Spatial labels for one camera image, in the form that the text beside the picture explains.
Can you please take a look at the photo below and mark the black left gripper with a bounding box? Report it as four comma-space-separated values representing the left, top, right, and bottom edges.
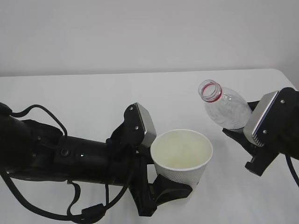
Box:
106, 137, 192, 217

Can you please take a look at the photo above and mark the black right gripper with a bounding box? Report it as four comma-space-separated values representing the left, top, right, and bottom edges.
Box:
222, 101, 279, 175

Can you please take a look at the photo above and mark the clear Nongfu Spring water bottle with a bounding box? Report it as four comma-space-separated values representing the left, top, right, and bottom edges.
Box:
198, 80, 252, 133

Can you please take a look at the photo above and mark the white paper coffee cup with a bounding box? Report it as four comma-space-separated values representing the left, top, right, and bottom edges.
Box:
150, 129, 214, 189

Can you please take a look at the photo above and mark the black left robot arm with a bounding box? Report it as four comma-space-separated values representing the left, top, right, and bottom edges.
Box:
0, 102, 192, 224

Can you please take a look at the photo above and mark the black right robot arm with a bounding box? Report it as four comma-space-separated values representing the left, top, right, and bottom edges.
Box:
222, 87, 299, 180

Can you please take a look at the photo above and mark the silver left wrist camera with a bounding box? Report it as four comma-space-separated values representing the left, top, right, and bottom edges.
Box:
124, 102, 157, 148

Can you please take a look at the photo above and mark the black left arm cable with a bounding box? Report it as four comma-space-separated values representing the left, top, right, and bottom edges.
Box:
0, 105, 135, 224

